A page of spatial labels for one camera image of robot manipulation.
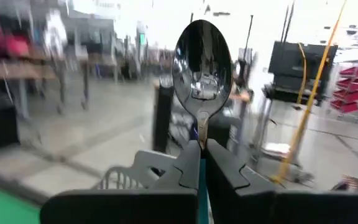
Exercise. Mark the person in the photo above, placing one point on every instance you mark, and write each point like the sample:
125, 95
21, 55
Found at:
239, 96

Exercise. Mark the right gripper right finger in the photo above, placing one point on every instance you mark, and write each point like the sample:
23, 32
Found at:
259, 208

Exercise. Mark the black pedestal stand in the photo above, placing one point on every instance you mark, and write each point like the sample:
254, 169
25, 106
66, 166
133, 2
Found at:
163, 124

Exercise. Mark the wooden desk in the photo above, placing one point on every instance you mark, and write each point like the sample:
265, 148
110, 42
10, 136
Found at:
11, 70

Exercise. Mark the red bin rack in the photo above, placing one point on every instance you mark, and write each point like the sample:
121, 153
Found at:
350, 93

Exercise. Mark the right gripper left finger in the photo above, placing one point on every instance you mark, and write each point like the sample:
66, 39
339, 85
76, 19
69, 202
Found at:
120, 208

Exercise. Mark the black monitor cart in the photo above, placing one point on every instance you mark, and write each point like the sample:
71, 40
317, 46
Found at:
287, 62

